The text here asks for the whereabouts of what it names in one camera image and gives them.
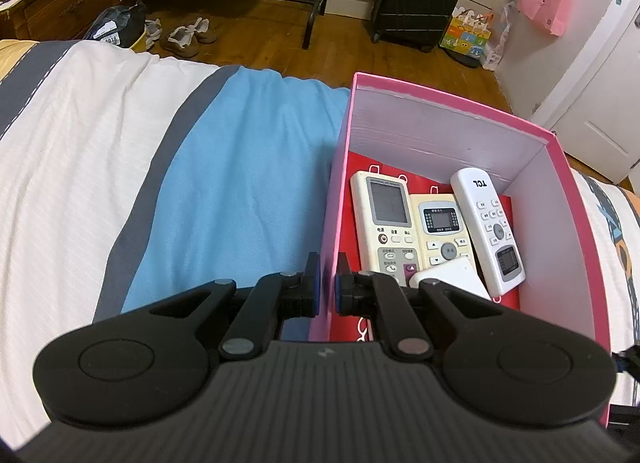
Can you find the small white rectangular device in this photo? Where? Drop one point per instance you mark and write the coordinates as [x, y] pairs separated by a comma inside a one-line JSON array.
[[452, 275]]

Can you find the white sneaker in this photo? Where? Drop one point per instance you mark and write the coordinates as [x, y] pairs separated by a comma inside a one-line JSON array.
[[154, 30]]

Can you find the brown shoe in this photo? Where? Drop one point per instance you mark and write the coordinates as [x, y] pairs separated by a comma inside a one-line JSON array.
[[182, 40], [206, 30]]

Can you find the slim white remote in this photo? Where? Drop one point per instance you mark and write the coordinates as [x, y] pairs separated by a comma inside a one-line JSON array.
[[492, 233]]

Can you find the striped bed blanket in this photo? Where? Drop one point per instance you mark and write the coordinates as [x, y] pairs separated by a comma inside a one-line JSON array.
[[100, 153]]

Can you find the red patterned paper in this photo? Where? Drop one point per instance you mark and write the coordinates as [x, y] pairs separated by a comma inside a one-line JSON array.
[[506, 300]]

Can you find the colourful gift bag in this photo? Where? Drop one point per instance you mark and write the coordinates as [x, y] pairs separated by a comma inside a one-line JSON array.
[[465, 35]]

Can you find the pink paper bag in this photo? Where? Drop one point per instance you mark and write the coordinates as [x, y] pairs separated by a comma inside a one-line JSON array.
[[545, 0]]

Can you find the black metal rack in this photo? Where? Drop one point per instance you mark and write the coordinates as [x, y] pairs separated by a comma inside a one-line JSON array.
[[316, 0]]

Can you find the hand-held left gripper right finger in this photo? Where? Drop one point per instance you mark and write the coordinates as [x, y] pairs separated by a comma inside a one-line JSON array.
[[340, 293]]

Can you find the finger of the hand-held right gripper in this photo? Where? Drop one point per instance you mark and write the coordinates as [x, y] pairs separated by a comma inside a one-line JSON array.
[[625, 423], [627, 360]]

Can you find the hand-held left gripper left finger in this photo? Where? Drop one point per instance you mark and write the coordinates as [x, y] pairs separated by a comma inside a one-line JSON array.
[[314, 289]]

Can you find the translucent white plastic bag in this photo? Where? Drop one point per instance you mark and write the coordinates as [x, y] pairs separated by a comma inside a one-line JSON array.
[[497, 38]]

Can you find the dark plastic bag with label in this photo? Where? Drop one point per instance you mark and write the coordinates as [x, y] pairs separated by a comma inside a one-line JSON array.
[[117, 25]]

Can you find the yellow bin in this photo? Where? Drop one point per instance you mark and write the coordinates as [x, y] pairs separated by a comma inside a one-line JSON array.
[[140, 42]]

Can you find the white remote with large screen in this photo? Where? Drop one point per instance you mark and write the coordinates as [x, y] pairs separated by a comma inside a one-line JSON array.
[[385, 233]]

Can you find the white door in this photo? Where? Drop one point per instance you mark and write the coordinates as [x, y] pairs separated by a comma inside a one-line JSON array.
[[595, 68]]

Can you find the pink cardboard box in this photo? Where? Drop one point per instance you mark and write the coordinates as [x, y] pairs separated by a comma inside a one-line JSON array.
[[570, 213]]

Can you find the cream remote with small screen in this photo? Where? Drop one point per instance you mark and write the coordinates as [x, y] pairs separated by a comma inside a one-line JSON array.
[[442, 228]]

